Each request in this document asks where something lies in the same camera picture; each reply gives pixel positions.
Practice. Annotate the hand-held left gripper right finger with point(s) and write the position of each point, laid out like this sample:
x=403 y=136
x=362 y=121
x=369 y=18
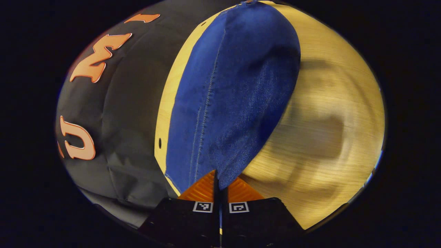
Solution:
x=255 y=224

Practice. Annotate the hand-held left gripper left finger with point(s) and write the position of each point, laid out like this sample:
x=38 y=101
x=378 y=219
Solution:
x=193 y=224

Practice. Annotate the blue denim jeans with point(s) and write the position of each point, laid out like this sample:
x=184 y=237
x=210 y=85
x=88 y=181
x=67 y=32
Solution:
x=234 y=96

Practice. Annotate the black backdrop cloth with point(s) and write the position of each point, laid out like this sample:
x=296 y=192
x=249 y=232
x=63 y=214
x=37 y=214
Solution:
x=131 y=103

